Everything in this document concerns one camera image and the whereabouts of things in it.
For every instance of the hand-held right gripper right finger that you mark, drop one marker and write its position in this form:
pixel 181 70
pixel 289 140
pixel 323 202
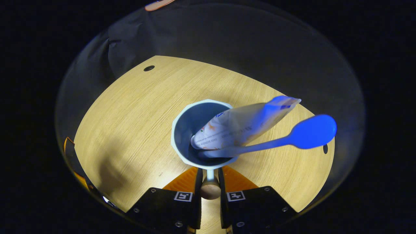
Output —
pixel 223 208

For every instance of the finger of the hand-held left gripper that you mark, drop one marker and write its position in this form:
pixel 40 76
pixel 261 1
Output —
pixel 76 165

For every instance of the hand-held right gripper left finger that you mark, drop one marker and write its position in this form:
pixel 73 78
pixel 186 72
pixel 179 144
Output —
pixel 199 201

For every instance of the white toothpaste tube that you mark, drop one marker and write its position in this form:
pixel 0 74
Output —
pixel 234 126

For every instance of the white toothbrush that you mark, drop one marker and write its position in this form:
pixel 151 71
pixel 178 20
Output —
pixel 312 131

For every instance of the wooden desktop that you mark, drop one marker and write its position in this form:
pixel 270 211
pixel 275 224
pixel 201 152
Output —
pixel 130 113

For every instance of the black backdrop cloth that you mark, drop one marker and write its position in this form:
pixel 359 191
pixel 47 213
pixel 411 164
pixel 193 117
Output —
pixel 227 39

